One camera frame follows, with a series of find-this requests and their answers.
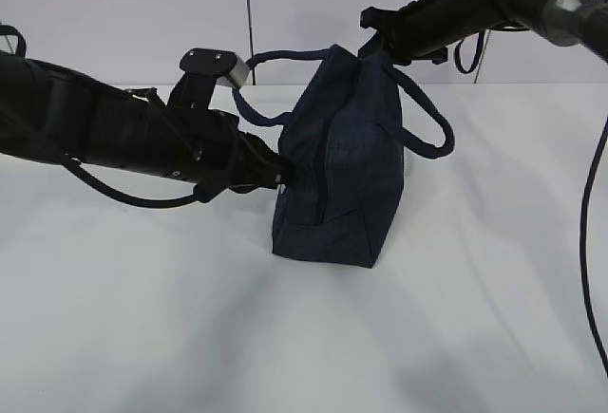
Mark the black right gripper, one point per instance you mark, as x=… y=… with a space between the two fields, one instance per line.
x=403 y=33

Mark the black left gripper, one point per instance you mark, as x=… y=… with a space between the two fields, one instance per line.
x=208 y=149

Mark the dark navy insulated lunch bag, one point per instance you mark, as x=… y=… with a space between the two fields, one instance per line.
x=346 y=139

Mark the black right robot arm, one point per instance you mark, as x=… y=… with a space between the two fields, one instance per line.
x=563 y=23

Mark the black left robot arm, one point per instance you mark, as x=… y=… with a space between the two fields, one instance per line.
x=51 y=112

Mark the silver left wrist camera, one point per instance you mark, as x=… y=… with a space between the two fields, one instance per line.
x=203 y=69

